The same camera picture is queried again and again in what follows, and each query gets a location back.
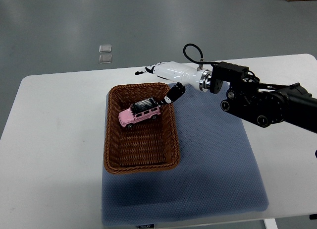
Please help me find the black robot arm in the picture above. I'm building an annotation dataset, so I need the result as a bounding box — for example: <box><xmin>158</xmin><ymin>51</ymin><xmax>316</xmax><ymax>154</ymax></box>
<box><xmin>136</xmin><ymin>61</ymin><xmax>317</xmax><ymax>132</ymax></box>

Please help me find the floor socket plate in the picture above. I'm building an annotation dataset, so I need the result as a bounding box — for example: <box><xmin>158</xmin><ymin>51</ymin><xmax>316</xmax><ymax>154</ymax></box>
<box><xmin>99</xmin><ymin>44</ymin><xmax>112</xmax><ymax>53</ymax></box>
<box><xmin>99</xmin><ymin>54</ymin><xmax>112</xmax><ymax>64</ymax></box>

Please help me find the pink toy car black roof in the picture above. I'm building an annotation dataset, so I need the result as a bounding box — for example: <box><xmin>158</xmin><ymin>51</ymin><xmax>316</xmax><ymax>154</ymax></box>
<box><xmin>118</xmin><ymin>97</ymin><xmax>161</xmax><ymax>128</ymax></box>

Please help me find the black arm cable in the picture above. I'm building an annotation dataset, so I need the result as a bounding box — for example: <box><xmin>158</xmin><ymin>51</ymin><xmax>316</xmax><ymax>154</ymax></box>
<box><xmin>183</xmin><ymin>43</ymin><xmax>223</xmax><ymax>70</ymax></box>

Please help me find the lower floor socket plate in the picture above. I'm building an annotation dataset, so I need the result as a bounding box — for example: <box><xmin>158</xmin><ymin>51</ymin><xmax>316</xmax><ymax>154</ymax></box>
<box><xmin>99</xmin><ymin>54</ymin><xmax>112</xmax><ymax>64</ymax></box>

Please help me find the blue-grey foam mat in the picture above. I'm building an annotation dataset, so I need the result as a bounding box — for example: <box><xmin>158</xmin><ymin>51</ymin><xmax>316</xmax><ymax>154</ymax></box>
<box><xmin>102</xmin><ymin>86</ymin><xmax>269</xmax><ymax>227</ymax></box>

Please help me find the white table leg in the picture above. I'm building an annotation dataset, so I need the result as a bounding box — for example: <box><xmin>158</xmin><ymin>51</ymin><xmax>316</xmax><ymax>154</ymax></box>
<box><xmin>264</xmin><ymin>218</ymin><xmax>278</xmax><ymax>229</ymax></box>

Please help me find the brown wicker basket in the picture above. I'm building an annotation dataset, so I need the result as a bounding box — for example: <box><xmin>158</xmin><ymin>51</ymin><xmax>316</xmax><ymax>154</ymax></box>
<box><xmin>104</xmin><ymin>83</ymin><xmax>180</xmax><ymax>174</ymax></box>

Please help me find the upper floor socket plate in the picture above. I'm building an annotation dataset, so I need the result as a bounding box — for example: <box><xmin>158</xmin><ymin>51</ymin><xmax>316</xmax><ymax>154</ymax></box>
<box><xmin>99</xmin><ymin>44</ymin><xmax>112</xmax><ymax>53</ymax></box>

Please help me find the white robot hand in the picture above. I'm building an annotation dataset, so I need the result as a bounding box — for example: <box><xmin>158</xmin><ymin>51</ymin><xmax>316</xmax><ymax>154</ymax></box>
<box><xmin>134</xmin><ymin>61</ymin><xmax>212</xmax><ymax>106</ymax></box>

